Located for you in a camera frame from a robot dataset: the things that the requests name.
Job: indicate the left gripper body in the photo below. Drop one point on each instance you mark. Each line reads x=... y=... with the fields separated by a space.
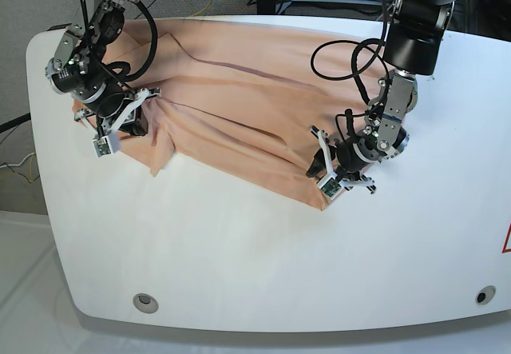
x=344 y=161

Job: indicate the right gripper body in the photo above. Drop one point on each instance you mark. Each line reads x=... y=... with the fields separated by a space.
x=113 y=110

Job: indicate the peach pink T-shirt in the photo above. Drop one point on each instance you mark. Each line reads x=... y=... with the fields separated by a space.
x=241 y=98

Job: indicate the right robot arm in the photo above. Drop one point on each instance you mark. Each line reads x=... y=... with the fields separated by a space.
x=77 y=67

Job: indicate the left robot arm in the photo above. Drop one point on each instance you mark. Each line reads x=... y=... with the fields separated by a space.
x=412 y=33

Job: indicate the black bar at left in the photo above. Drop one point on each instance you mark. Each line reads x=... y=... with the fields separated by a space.
x=15 y=122

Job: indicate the red triangle sticker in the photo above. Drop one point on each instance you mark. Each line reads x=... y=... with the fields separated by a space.
x=507 y=244

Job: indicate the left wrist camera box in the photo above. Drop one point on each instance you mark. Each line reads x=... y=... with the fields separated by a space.
x=329 y=186

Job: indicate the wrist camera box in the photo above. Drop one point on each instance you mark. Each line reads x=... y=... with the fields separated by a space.
x=106 y=145
x=329 y=186

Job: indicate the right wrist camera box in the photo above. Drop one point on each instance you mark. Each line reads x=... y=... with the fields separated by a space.
x=106 y=145

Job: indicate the left table cable grommet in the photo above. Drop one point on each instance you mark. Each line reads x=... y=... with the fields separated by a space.
x=145 y=303

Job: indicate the table cable grommet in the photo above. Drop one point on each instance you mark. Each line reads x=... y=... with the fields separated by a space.
x=485 y=295
x=145 y=303

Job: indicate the right table cable grommet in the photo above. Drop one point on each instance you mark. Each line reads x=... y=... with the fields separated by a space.
x=485 y=295

